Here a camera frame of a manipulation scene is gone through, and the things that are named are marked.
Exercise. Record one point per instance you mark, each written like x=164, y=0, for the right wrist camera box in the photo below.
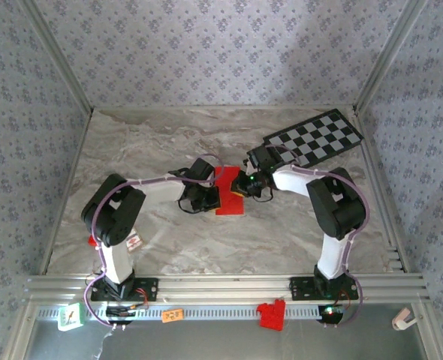
x=261, y=158

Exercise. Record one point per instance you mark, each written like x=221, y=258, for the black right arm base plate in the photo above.
x=300, y=288

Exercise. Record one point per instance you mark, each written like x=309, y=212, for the small red block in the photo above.
x=92, y=241

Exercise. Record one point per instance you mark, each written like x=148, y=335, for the green white square card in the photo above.
x=70, y=317

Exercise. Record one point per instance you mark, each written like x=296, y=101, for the aluminium frame post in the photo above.
x=387, y=56
x=59, y=56

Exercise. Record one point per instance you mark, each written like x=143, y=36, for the aluminium table side rail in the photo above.
x=369, y=150
x=75, y=161

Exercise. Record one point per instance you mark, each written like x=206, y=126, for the red toy brick piece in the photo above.
x=272, y=317

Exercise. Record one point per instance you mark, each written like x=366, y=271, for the aluminium mounting rail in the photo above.
x=221, y=288

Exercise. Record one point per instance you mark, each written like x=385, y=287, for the red cloth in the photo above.
x=229, y=204

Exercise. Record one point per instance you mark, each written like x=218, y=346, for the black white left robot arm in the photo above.
x=112, y=217

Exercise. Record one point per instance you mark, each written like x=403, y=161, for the pink white plastic hook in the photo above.
x=399, y=322

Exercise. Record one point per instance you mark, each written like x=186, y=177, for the aluminium table end rail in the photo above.
x=225, y=107

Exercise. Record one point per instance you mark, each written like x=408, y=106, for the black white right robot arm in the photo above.
x=338, y=210

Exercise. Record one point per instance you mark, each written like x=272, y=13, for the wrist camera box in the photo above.
x=261, y=158
x=202, y=170

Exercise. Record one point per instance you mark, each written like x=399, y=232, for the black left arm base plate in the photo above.
x=148, y=288

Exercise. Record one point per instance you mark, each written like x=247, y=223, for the black grey chessboard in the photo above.
x=319, y=138

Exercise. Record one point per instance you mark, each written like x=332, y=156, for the brown white card packet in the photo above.
x=135, y=243

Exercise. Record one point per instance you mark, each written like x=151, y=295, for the orange label tag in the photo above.
x=172, y=315

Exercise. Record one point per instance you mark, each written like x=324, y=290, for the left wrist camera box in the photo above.
x=202, y=170

